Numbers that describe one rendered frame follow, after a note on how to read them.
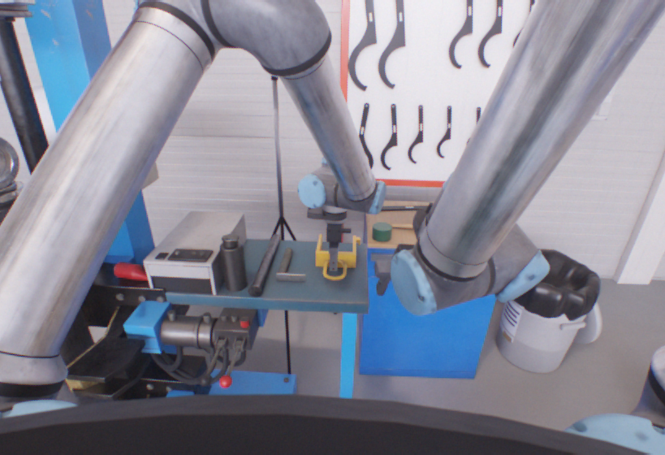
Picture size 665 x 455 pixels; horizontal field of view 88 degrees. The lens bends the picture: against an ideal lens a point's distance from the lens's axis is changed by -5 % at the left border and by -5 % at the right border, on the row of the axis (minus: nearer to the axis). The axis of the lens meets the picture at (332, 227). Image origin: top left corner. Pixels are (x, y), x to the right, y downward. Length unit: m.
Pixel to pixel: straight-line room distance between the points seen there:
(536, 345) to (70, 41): 2.68
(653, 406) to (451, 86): 2.55
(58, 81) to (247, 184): 1.87
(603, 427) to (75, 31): 1.52
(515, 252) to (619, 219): 3.27
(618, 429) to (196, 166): 3.06
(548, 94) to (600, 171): 3.19
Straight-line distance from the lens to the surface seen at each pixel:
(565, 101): 0.34
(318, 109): 0.63
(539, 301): 2.37
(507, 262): 0.56
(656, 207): 3.85
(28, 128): 1.59
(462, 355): 2.40
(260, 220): 3.21
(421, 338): 2.25
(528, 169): 0.37
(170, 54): 0.53
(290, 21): 0.53
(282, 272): 1.35
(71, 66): 1.51
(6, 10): 1.07
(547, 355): 2.67
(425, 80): 2.81
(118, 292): 1.49
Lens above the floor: 1.84
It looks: 27 degrees down
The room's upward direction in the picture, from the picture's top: 1 degrees clockwise
